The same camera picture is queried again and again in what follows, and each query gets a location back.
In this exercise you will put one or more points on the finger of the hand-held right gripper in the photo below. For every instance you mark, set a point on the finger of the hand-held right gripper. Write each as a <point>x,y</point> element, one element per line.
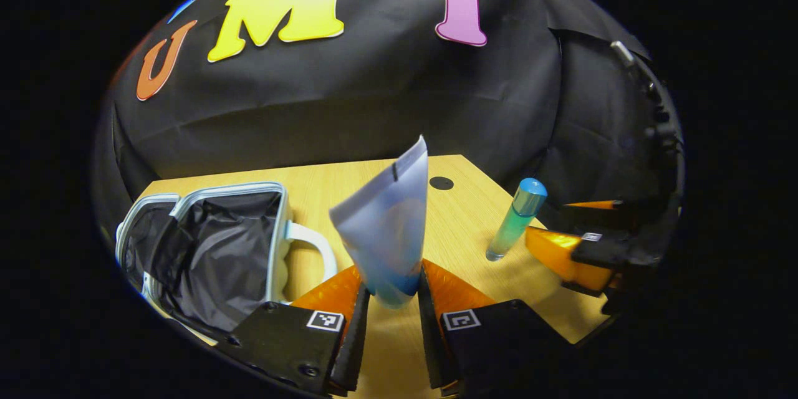
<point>598,217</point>
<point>561,255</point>

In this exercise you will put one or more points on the black backdrop cloth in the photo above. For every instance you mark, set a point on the black backdrop cloth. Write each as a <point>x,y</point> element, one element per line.
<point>349,93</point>

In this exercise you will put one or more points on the white suitcase with black lining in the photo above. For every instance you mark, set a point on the white suitcase with black lining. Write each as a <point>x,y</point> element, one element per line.
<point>218,255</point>

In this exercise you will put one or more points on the black round table grommet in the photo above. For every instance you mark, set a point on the black round table grommet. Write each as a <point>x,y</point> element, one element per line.
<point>441,183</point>

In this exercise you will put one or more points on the clear blue bottle with cap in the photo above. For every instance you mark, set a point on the clear blue bottle with cap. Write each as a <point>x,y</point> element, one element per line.
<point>514,224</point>

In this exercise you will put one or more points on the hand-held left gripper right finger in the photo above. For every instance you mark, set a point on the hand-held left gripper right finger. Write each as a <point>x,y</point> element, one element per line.
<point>430,336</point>

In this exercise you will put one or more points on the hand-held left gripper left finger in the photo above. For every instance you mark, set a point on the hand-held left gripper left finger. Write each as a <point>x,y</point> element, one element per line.
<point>355,336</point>

